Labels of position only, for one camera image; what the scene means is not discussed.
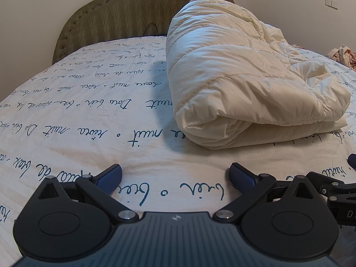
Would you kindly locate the white wall switch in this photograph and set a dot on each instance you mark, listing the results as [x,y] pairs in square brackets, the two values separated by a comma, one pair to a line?
[331,3]

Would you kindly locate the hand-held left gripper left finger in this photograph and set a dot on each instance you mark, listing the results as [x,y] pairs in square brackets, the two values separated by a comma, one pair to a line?
[110,176]

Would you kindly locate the olive padded headboard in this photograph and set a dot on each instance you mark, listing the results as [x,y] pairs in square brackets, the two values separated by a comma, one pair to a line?
[125,8]

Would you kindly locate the white down jacket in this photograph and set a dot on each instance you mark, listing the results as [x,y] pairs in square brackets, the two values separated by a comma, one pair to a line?
[236,75]

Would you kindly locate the white script-print blanket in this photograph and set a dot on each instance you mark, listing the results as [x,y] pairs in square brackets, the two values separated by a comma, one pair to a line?
[83,111]

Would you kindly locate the pink cloth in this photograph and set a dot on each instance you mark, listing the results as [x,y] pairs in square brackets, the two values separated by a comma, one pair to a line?
[343,57]

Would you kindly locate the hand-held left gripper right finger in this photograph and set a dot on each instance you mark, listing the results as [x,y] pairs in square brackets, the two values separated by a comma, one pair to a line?
[242,179]

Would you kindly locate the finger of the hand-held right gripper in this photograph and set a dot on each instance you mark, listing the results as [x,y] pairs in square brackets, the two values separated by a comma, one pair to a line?
[328,182]
[351,161]

